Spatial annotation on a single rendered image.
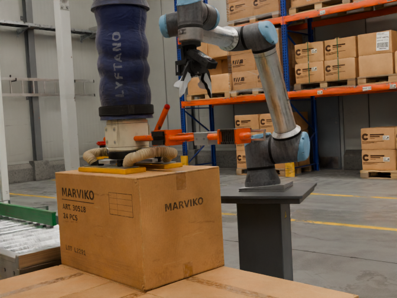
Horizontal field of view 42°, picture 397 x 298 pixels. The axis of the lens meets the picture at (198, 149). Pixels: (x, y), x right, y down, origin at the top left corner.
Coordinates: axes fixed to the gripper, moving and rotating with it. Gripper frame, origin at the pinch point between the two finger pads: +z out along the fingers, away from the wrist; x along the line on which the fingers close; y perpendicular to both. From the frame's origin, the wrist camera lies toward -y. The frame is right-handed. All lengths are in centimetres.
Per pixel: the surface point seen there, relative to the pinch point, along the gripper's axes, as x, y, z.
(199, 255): -7, 10, 59
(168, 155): -4.7, 23.0, 20.9
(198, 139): 3.8, -3.7, 14.8
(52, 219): -21, 150, 60
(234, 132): 5.1, -21.8, 12.7
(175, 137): 3.7, 8.8, 13.7
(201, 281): -1, 3, 67
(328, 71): -690, 374, -86
